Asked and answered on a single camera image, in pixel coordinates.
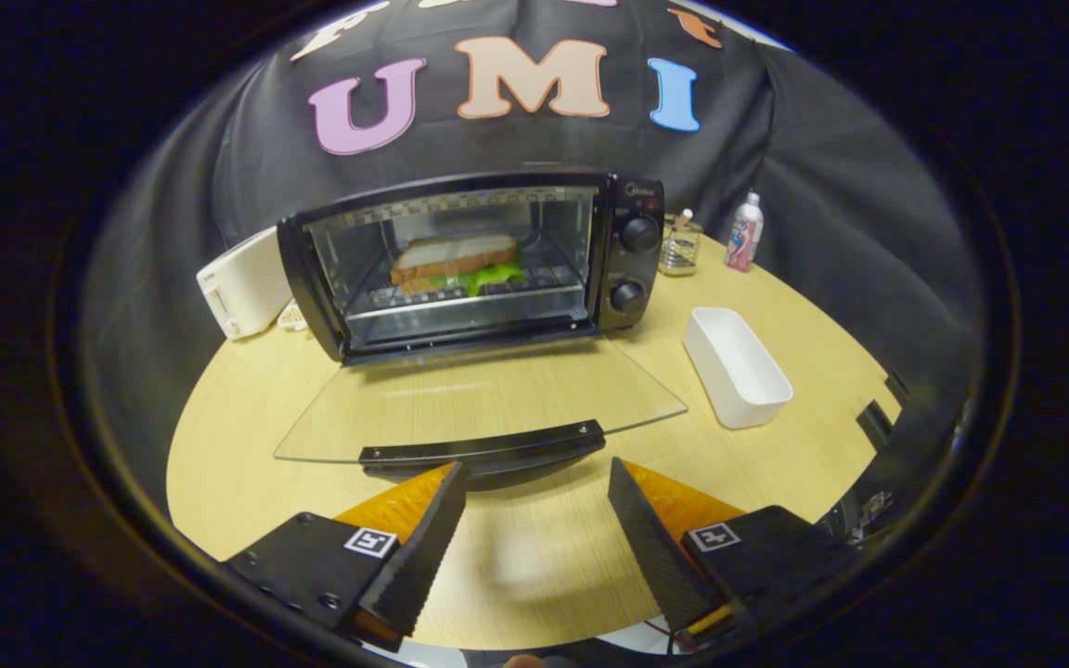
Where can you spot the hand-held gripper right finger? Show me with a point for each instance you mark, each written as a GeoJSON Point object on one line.
{"type": "Point", "coordinates": [653, 552]}

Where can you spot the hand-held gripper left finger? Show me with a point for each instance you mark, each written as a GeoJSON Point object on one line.
{"type": "Point", "coordinates": [418, 552]}

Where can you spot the black toaster oven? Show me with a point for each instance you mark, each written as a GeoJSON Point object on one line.
{"type": "Point", "coordinates": [632, 269]}

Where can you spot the bread and lettuce sandwich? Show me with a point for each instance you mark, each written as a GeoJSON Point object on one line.
{"type": "Point", "coordinates": [456, 255]}

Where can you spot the white pop-up toaster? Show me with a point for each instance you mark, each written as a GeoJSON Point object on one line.
{"type": "Point", "coordinates": [247, 283]}

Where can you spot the white rectangular tray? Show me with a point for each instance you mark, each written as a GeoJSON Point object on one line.
{"type": "Point", "coordinates": [739, 371]}

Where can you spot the black table clamp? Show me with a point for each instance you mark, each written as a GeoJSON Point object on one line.
{"type": "Point", "coordinates": [874, 425]}
{"type": "Point", "coordinates": [896, 387]}

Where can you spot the small white woven coaster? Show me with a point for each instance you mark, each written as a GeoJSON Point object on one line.
{"type": "Point", "coordinates": [292, 317]}

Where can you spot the white and pink spray bottle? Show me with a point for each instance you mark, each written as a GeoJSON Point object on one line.
{"type": "Point", "coordinates": [744, 237]}

